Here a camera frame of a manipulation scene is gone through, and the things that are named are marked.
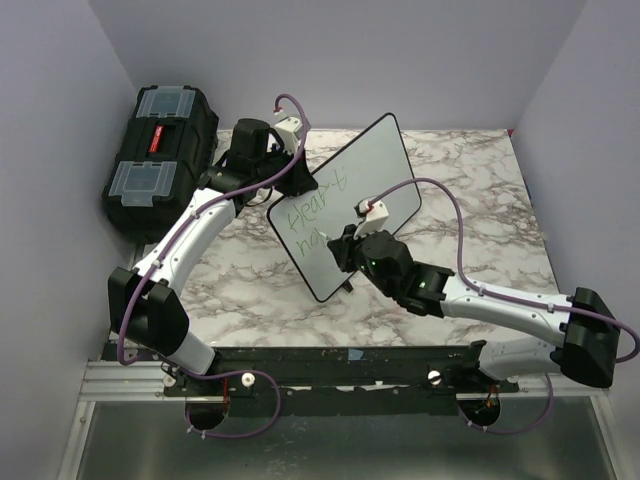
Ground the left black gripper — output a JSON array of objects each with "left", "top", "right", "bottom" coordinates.
[{"left": 254, "top": 143, "right": 317, "bottom": 198}]

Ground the white whiteboard black frame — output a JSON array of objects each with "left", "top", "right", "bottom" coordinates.
[{"left": 267, "top": 113, "right": 414, "bottom": 302}]

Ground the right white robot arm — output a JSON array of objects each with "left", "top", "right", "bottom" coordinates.
[{"left": 327, "top": 225, "right": 620, "bottom": 392}]

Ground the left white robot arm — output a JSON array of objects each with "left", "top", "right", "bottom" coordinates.
[{"left": 107, "top": 111, "right": 318, "bottom": 395}]

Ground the black plastic toolbox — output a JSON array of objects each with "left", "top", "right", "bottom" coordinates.
[{"left": 101, "top": 85, "right": 219, "bottom": 244}]

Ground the blue tape piece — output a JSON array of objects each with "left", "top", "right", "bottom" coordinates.
[{"left": 347, "top": 348, "right": 364, "bottom": 361}]

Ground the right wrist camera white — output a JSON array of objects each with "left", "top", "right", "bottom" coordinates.
[{"left": 354, "top": 199, "right": 389, "bottom": 239}]

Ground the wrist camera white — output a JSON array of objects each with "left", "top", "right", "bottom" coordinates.
[
  {"left": 273, "top": 116, "right": 304, "bottom": 154},
  {"left": 354, "top": 199, "right": 389, "bottom": 239}
]

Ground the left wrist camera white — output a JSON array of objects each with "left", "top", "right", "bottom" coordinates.
[{"left": 273, "top": 116, "right": 304, "bottom": 154}]

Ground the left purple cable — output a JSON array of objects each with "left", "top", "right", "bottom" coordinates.
[{"left": 115, "top": 93, "right": 309, "bottom": 441}]

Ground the purple cable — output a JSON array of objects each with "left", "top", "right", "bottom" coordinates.
[
  {"left": 357, "top": 177, "right": 640, "bottom": 436},
  {"left": 115, "top": 93, "right": 309, "bottom": 441}
]

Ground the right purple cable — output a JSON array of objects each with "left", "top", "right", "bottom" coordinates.
[{"left": 357, "top": 177, "right": 640, "bottom": 436}]

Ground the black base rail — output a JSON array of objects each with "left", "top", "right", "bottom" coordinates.
[{"left": 164, "top": 341, "right": 519, "bottom": 417}]

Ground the aluminium extrusion frame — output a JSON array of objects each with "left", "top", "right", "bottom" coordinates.
[{"left": 79, "top": 361, "right": 164, "bottom": 402}]

